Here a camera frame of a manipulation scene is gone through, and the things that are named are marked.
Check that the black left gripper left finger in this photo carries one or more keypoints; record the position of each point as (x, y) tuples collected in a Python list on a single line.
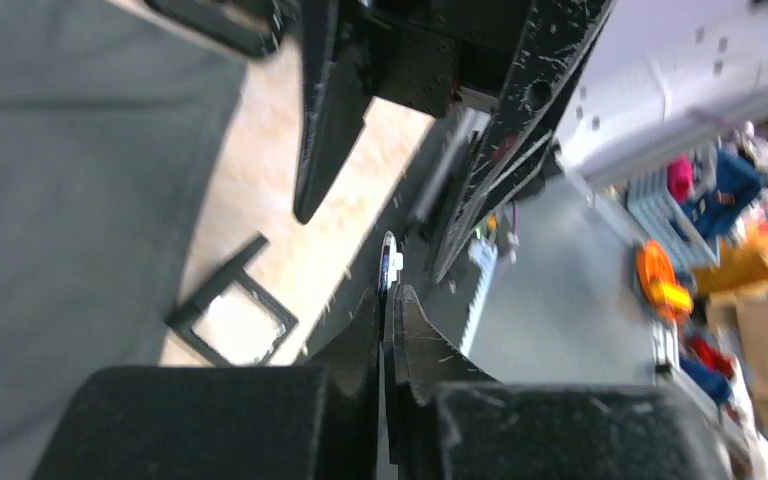
[(317, 420)]

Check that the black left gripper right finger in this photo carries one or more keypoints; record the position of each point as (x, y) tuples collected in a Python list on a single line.
[(448, 419)]

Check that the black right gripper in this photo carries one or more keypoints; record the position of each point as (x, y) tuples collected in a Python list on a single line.
[(510, 57)]

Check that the blue round brooch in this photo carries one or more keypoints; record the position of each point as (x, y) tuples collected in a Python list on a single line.
[(390, 265)]

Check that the dark grey t-shirt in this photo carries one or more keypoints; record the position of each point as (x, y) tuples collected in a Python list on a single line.
[(110, 127)]

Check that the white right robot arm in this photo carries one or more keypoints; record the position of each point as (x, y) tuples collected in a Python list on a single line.
[(651, 60)]

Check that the black square brooch stand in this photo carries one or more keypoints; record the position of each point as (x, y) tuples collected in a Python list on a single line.
[(231, 319)]

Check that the colourful background clutter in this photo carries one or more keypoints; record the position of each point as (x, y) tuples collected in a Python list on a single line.
[(708, 210)]

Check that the white slotted cable duct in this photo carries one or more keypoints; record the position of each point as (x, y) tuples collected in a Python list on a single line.
[(482, 254)]

